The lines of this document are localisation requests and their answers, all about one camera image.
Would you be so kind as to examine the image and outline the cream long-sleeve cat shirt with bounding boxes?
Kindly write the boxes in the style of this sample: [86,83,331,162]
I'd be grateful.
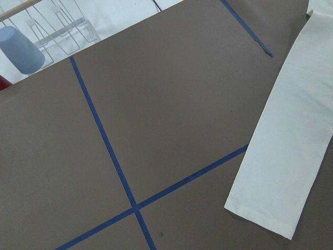
[224,1,332,239]

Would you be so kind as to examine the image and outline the brown paper table cover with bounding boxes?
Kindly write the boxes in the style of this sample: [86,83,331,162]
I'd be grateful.
[1,1,332,249]

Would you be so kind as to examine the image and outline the blue tape grid lines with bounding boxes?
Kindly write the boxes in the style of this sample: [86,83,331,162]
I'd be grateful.
[55,0,274,250]

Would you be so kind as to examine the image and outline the blue plastic cup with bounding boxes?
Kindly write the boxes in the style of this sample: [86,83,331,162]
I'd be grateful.
[1,26,45,74]

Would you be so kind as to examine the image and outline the red object at edge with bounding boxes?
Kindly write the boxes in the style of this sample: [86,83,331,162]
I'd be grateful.
[0,76,12,91]

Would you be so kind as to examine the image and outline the white wire rack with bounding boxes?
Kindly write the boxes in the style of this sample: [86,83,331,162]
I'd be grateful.
[0,0,101,69]

